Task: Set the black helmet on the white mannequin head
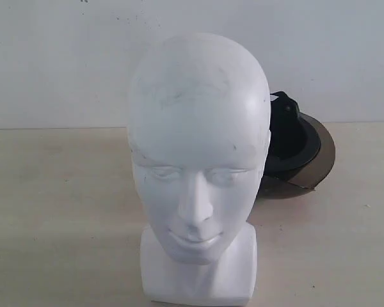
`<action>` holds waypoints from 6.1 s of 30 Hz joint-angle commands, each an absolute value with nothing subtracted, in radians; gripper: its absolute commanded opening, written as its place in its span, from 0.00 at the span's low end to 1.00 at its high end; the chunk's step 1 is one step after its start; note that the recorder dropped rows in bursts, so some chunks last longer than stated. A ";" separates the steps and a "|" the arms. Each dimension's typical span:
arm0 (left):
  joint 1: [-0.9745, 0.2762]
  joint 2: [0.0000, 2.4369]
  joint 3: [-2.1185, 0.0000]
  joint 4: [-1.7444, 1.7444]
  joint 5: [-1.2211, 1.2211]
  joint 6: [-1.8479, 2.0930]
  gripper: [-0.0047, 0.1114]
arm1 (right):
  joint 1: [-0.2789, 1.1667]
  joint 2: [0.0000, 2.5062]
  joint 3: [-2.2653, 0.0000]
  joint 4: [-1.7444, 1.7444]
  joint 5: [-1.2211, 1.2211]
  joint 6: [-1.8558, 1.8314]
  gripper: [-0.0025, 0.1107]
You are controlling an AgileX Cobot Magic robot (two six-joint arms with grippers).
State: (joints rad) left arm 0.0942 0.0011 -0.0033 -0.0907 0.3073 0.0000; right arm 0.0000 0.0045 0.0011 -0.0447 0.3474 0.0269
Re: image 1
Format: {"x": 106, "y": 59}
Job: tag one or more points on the white mannequin head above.
{"x": 199, "y": 136}

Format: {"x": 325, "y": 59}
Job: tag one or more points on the black helmet with tinted visor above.
{"x": 301, "y": 153}

